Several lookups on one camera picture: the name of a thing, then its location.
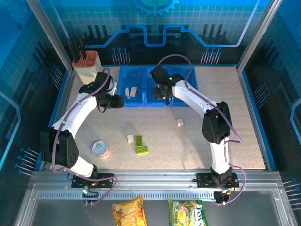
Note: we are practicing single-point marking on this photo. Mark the green snack bag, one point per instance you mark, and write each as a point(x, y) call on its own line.
point(188, 213)

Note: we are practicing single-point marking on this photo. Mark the left aluminium frame post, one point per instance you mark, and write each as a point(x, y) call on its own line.
point(50, 35)

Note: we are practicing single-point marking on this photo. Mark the yellow snack bag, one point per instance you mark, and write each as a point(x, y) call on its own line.
point(129, 212)

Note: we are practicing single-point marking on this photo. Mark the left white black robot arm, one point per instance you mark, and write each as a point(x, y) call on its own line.
point(70, 115)

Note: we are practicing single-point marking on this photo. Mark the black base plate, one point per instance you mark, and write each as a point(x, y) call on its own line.
point(105, 180)
point(204, 180)

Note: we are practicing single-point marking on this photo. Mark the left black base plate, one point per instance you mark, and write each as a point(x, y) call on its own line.
point(105, 180)

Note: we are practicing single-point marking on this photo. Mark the long cream lego brick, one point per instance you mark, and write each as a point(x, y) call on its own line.
point(133, 91)

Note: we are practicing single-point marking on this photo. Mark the tin can with pink label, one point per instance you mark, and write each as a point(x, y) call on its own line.
point(100, 149)

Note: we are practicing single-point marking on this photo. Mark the cream holder with pink rim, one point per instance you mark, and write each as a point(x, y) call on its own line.
point(88, 68)

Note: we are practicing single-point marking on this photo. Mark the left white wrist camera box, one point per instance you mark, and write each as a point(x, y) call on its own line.
point(113, 87)

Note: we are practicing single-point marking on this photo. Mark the slotted metal strip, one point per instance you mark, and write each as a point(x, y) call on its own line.
point(152, 195)

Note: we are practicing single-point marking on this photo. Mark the right aluminium frame post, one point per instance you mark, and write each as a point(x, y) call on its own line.
point(258, 35)

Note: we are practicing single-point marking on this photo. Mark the aluminium front rail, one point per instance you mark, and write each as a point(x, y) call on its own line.
point(155, 179)

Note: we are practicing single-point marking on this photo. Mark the aluminium frame post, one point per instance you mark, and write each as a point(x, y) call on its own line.
point(50, 35)
point(258, 35)

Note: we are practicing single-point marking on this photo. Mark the wide green lego brick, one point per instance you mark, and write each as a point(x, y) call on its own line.
point(142, 150)

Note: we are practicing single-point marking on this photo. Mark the small white lego brick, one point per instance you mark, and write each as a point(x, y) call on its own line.
point(180, 122)

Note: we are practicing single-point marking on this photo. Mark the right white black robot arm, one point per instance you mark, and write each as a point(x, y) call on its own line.
point(216, 127)

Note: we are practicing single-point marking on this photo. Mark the blue three-compartment bin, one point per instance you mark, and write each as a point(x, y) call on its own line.
point(135, 77)

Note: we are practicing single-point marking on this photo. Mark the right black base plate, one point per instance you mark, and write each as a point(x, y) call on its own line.
point(204, 180)

